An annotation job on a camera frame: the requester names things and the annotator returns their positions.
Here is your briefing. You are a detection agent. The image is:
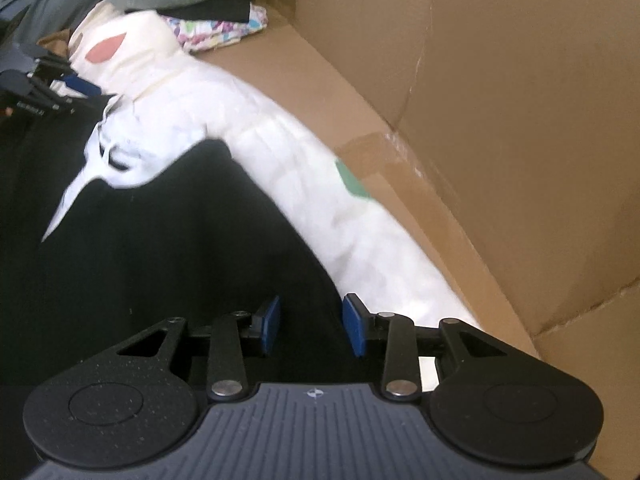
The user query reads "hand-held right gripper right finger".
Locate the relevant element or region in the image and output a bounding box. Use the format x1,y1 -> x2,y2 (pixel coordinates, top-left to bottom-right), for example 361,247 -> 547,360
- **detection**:
342,293 -> 508,402

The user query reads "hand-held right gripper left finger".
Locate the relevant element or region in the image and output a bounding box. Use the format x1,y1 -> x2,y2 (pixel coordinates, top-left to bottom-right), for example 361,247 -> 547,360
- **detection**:
116,296 -> 281,402

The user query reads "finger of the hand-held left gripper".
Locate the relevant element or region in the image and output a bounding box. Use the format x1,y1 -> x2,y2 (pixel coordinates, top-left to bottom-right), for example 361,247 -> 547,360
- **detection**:
7,42 -> 76,78
0,69 -> 103,117

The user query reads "black skull-print sweater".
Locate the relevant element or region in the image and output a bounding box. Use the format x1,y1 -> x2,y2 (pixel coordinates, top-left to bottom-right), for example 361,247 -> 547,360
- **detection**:
0,94 -> 353,391

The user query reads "cream bear-print quilt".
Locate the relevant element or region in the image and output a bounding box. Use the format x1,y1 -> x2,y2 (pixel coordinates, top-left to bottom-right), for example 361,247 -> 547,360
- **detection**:
67,0 -> 483,386

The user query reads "colourful patterned cloth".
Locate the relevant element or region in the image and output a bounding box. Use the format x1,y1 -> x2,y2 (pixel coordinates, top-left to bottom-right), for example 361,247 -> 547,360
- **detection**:
169,4 -> 269,54

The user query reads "cardboard box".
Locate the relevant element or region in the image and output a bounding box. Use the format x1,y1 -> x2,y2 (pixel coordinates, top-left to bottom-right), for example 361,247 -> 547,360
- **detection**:
192,0 -> 640,480

